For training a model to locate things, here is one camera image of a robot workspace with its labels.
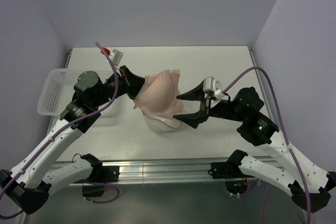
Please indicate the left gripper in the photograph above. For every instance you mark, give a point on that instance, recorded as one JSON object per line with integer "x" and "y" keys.
{"x": 132, "y": 83}

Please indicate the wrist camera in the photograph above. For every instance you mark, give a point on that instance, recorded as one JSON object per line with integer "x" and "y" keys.
{"x": 212, "y": 87}
{"x": 116, "y": 57}

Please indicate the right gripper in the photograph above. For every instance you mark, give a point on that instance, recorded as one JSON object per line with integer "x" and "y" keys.
{"x": 198, "y": 93}

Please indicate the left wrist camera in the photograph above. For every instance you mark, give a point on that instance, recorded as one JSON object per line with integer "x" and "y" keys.
{"x": 116, "y": 57}

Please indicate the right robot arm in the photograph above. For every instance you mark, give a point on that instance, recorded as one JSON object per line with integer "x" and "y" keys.
{"x": 307, "y": 184}

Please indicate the aluminium frame rail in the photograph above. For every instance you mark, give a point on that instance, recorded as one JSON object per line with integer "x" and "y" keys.
{"x": 163, "y": 171}

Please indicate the pink bra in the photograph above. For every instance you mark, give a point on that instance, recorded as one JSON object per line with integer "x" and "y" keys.
{"x": 158, "y": 95}

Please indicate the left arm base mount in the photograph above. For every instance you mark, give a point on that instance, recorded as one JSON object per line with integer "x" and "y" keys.
{"x": 103, "y": 175}

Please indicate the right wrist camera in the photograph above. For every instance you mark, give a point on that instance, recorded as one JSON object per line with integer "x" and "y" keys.
{"x": 212, "y": 87}

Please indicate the white plastic basket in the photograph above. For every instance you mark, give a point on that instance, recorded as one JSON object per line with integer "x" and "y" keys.
{"x": 58, "y": 91}

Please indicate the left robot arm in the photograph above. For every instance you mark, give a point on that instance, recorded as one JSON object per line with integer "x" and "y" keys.
{"x": 31, "y": 183}

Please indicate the white bra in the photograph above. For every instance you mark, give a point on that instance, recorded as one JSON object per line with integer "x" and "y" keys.
{"x": 161, "y": 124}

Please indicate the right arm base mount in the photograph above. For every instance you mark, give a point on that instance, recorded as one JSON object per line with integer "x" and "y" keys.
{"x": 236, "y": 183}

